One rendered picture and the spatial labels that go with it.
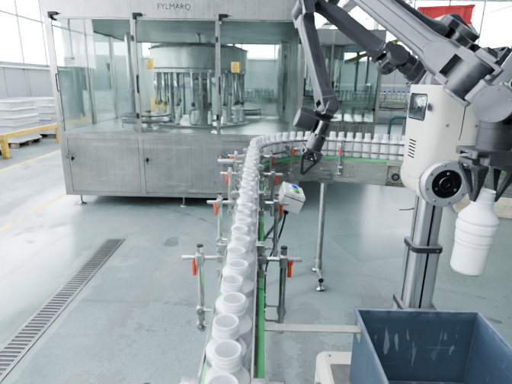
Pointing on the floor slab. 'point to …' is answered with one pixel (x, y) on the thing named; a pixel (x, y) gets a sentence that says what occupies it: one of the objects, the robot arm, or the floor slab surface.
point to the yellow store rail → (22, 135)
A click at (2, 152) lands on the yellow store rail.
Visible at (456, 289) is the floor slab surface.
